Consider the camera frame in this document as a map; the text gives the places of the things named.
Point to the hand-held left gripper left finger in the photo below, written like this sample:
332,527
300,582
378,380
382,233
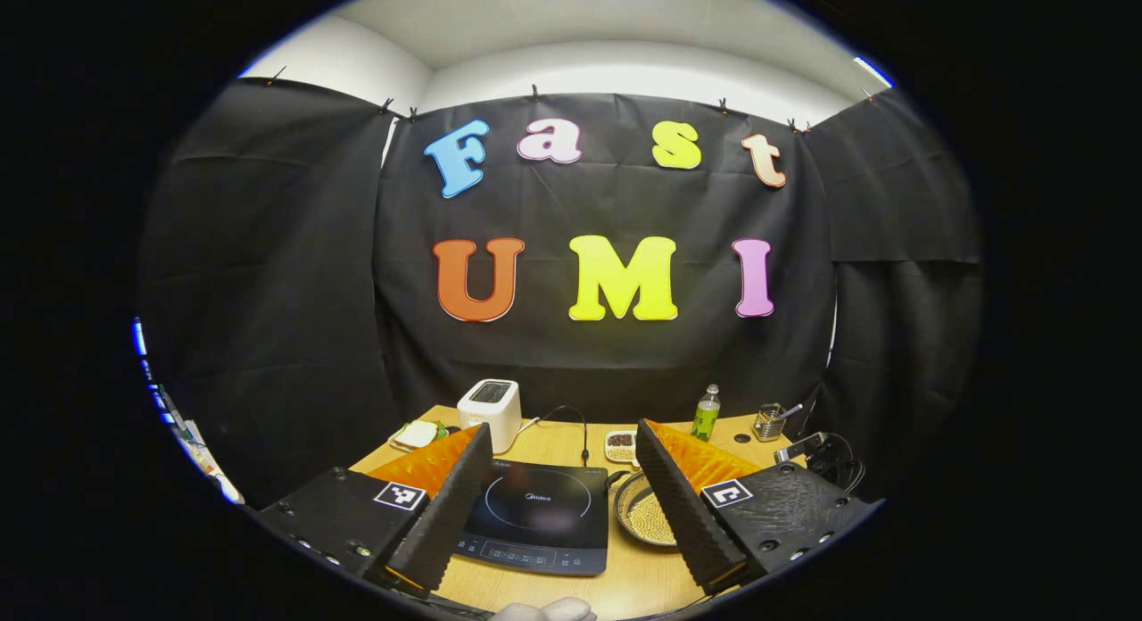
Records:
451,514

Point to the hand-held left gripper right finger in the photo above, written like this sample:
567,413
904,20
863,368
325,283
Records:
682,514

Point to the black induction cooktop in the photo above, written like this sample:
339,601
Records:
535,514

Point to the pile of soybeans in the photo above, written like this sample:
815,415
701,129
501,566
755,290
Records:
653,518

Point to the toy sandwich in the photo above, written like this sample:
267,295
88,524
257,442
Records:
417,434

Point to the small cream plate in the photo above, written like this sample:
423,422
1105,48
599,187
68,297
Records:
400,442

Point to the white divided bean dish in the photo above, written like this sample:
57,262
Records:
620,444

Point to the green drink bottle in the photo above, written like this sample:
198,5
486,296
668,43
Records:
706,418

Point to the white toaster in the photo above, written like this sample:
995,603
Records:
491,416

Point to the metal mesh utensil holder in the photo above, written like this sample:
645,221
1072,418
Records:
767,423

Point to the grey rectangular device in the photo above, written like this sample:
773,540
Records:
798,449

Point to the metal spoon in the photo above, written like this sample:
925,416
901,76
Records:
792,410

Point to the small ceiling light panel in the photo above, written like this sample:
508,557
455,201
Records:
873,71

